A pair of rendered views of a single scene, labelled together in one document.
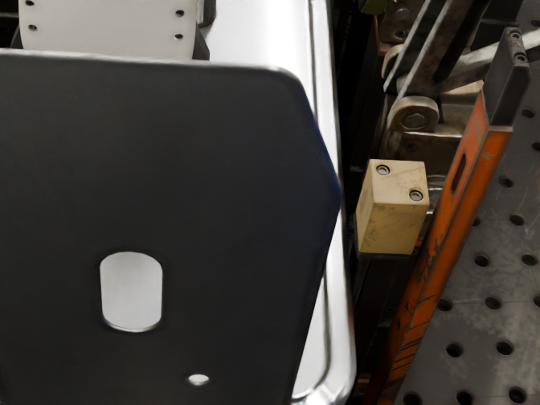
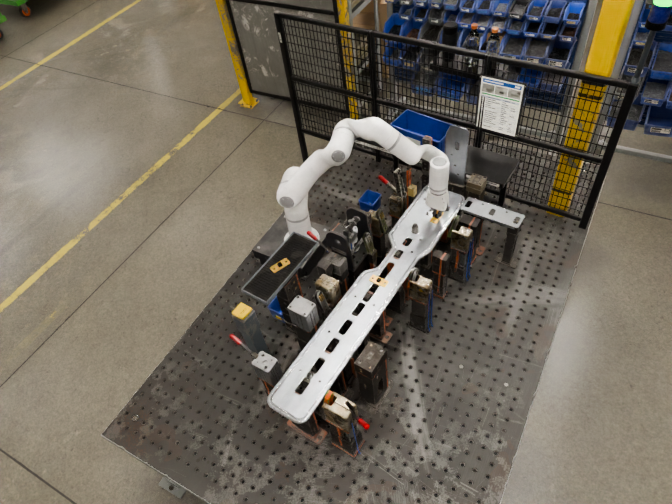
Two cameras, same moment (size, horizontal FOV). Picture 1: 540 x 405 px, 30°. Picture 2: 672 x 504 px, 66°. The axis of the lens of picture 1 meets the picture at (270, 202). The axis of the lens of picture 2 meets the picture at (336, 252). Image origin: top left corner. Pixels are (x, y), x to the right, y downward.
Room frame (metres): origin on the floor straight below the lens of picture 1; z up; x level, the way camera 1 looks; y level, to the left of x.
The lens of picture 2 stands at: (1.94, 1.06, 2.81)
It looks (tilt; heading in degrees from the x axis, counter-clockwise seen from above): 49 degrees down; 229
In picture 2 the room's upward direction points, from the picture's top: 10 degrees counter-clockwise
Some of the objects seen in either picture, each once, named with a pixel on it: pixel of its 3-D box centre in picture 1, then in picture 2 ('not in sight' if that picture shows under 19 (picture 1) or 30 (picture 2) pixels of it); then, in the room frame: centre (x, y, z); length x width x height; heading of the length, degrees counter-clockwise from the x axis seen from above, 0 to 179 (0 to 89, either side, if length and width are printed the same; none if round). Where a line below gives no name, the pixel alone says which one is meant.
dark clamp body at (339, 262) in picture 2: not in sight; (340, 284); (0.96, -0.06, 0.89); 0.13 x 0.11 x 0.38; 98
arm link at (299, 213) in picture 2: not in sight; (295, 192); (0.78, -0.50, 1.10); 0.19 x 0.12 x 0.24; 32
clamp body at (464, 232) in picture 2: not in sight; (459, 254); (0.47, 0.27, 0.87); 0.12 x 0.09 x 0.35; 98
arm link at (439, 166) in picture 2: not in sight; (439, 172); (0.43, 0.11, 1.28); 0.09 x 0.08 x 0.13; 30
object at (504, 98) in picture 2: not in sight; (499, 106); (-0.12, 0.08, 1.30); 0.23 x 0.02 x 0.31; 98
